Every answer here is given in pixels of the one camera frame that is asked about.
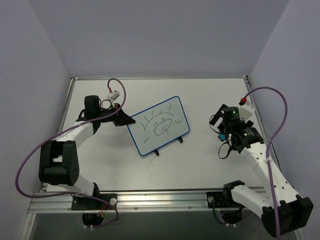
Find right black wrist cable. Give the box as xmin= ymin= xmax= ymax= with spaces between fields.
xmin=209 ymin=113 xmax=238 ymax=160

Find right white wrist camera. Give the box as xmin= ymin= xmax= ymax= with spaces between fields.
xmin=238 ymin=98 xmax=256 ymax=122

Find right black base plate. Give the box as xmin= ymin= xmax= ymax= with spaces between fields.
xmin=206 ymin=191 xmax=242 ymax=209

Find blue bone-shaped eraser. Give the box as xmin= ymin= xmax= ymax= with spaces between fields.
xmin=218 ymin=133 xmax=227 ymax=141

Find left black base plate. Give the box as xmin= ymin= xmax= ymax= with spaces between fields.
xmin=71 ymin=193 xmax=118 ymax=211

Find blue framed whiteboard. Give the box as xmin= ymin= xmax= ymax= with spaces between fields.
xmin=127 ymin=96 xmax=190 ymax=157

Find aluminium front rail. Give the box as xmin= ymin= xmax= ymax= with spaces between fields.
xmin=27 ymin=186 xmax=278 ymax=216

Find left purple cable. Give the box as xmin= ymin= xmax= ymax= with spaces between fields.
xmin=15 ymin=78 xmax=126 ymax=228

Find black whiteboard foot left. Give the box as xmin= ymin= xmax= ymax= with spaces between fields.
xmin=153 ymin=149 xmax=160 ymax=157

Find black whiteboard foot right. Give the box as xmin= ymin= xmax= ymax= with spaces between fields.
xmin=177 ymin=136 xmax=183 ymax=144

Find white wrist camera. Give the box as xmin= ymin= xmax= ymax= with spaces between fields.
xmin=107 ymin=90 xmax=121 ymax=102
xmin=238 ymin=98 xmax=256 ymax=122

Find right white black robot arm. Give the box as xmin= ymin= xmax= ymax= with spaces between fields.
xmin=209 ymin=103 xmax=314 ymax=238

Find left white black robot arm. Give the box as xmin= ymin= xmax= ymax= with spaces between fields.
xmin=38 ymin=95 xmax=136 ymax=210

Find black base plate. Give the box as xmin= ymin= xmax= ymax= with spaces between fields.
xmin=206 ymin=191 xmax=242 ymax=209
xmin=71 ymin=193 xmax=118 ymax=211

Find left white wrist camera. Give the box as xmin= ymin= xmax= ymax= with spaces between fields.
xmin=107 ymin=90 xmax=121 ymax=102

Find black whiteboard foot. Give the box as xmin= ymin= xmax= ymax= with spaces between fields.
xmin=177 ymin=136 xmax=183 ymax=144
xmin=153 ymin=149 xmax=160 ymax=157

